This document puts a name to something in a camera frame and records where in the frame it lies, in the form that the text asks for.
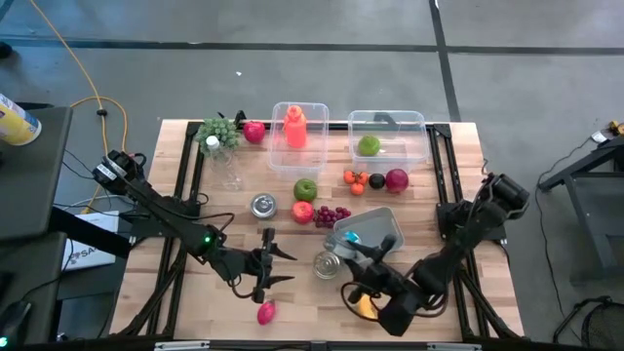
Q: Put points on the red pomegranate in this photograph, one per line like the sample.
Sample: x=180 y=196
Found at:
x=254 y=132

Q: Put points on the black aluminium table frame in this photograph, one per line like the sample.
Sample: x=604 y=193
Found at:
x=441 y=129

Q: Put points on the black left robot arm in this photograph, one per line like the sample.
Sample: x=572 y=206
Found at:
x=161 y=209

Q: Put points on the black metal side table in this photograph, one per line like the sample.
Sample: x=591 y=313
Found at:
x=609 y=148

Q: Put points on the magenta oval fruit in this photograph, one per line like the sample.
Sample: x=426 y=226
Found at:
x=266 y=313

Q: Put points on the yellow white canister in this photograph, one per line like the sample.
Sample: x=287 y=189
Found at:
x=17 y=124

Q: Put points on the green apple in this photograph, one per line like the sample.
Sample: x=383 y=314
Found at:
x=369 y=145
x=305 y=190

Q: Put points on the black mesh basket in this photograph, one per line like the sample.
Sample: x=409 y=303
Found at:
x=607 y=329

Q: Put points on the yellow banana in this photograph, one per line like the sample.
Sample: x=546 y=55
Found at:
x=364 y=308

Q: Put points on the purple grape bunch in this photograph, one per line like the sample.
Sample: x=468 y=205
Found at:
x=326 y=217

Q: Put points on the black lower shelf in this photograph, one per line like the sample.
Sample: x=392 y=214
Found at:
x=29 y=283

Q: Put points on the red onion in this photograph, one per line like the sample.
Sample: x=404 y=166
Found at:
x=397 y=181

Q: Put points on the red apple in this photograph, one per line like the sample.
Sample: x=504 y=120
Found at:
x=302 y=212

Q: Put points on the gold lid tuna can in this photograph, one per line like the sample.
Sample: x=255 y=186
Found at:
x=325 y=267

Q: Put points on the small silver tin can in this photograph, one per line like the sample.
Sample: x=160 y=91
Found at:
x=263 y=205

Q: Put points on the dark round plum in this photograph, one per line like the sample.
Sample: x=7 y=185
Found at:
x=376 y=181

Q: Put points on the small yellow tool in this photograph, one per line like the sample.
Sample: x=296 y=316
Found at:
x=616 y=128

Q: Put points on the black side desk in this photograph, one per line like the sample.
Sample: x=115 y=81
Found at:
x=29 y=185

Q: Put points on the small green potted plant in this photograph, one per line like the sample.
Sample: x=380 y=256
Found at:
x=222 y=130

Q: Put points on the clear bottle white cap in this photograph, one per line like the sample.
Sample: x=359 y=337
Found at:
x=213 y=142

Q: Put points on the orange tomato cluster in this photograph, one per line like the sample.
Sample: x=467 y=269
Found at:
x=357 y=188

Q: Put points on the orange plastic bottle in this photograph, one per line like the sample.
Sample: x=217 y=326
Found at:
x=295 y=131

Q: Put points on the white printed box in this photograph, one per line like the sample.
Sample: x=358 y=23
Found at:
x=90 y=253

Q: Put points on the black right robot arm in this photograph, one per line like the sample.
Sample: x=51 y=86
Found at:
x=468 y=234

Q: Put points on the clear plastic bin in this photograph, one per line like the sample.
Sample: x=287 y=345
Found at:
x=314 y=161
x=404 y=151

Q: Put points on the white paper tag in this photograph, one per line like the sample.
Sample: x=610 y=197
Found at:
x=598 y=137

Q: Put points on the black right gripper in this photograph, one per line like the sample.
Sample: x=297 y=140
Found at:
x=373 y=278

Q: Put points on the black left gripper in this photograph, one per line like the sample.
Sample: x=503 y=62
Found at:
x=248 y=267

